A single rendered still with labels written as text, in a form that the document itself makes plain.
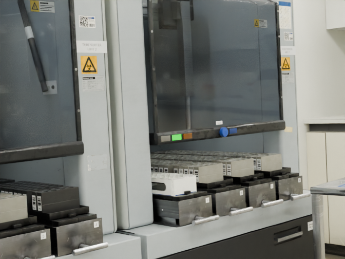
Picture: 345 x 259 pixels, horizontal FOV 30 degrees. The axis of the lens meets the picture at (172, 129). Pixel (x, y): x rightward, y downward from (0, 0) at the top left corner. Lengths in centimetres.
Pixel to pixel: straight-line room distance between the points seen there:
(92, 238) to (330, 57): 327
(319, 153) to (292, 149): 198
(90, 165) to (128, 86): 25
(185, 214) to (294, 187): 52
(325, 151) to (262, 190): 225
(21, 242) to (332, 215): 307
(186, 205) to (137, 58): 43
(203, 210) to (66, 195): 43
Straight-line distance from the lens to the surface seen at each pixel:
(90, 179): 171
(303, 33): 440
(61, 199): 165
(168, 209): 184
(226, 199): 195
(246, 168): 213
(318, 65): 452
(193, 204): 184
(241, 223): 201
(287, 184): 218
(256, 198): 206
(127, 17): 181
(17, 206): 158
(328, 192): 187
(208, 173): 199
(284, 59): 232
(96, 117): 172
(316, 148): 434
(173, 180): 184
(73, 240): 159
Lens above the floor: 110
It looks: 3 degrees down
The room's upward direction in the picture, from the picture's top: 3 degrees counter-clockwise
